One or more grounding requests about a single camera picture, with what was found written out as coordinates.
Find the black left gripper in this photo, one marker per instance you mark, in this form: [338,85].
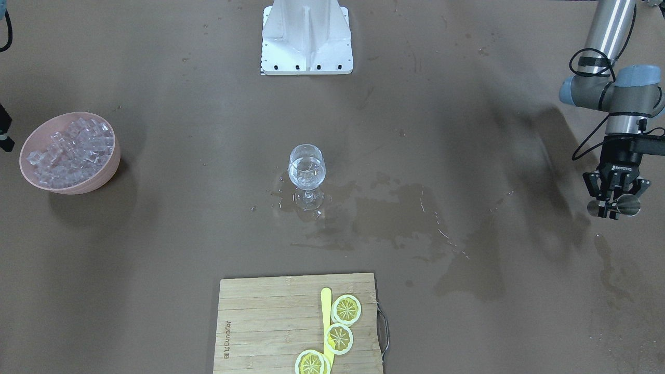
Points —
[619,158]

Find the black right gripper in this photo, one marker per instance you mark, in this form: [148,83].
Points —
[4,124]

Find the steel double jigger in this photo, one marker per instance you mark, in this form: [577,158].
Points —
[626,204]

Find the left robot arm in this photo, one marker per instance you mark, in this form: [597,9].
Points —
[630,98]

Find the clear ice cubes pile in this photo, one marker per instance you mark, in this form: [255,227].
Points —
[73,155]

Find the clear wine glass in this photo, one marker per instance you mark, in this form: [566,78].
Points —
[307,171]

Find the pink bowl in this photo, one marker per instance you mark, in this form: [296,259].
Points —
[40,138]

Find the lemon slice upper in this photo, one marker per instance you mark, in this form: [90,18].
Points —
[346,310]

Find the lemon slice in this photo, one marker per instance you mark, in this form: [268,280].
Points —
[338,339]
[346,310]
[311,361]

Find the yellow plastic knife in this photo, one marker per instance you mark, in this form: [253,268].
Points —
[326,302]

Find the bamboo cutting board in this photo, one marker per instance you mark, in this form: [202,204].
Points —
[265,322]

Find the lemon slice middle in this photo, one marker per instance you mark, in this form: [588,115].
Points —
[338,339]

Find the lemon slice lower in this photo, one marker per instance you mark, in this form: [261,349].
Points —
[311,361]

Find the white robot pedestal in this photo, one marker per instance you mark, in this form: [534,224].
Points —
[306,37]

